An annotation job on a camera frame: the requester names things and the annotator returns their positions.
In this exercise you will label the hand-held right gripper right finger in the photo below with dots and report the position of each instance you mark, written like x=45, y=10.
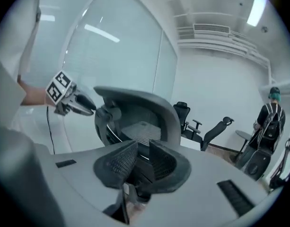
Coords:
x=201, y=197

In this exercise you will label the person in white coat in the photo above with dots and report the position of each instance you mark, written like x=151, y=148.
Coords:
x=7, y=84

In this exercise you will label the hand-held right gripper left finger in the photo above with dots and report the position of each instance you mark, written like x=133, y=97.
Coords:
x=83, y=174

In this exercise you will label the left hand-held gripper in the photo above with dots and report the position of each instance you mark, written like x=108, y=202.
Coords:
x=57, y=89

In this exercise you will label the ceiling light panel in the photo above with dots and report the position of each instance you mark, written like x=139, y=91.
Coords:
x=257, y=7

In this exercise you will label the black high-back office chair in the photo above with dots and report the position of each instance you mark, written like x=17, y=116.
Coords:
x=183, y=112

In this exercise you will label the black striped backpack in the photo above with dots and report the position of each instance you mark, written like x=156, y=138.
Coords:
x=272, y=126

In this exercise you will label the white air vent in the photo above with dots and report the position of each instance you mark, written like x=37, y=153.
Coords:
x=211, y=28

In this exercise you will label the black reclined office chair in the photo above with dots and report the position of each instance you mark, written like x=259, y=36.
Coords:
x=215, y=131

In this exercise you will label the black rounded case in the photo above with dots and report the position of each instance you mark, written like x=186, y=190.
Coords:
x=257, y=164

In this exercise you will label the person's left forearm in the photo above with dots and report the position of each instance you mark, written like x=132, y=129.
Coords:
x=33, y=93

